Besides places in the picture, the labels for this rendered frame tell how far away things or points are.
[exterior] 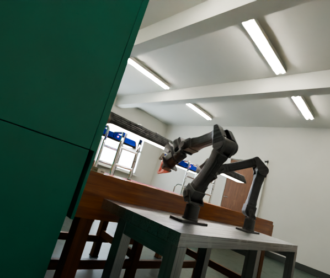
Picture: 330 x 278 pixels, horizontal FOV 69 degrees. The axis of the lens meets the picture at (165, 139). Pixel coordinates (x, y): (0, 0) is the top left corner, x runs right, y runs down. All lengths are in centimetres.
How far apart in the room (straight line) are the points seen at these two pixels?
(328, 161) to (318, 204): 94
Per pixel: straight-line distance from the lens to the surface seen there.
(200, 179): 106
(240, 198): 641
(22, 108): 88
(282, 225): 605
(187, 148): 119
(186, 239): 77
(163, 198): 125
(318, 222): 590
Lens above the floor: 78
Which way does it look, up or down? 11 degrees up
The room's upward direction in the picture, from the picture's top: 16 degrees clockwise
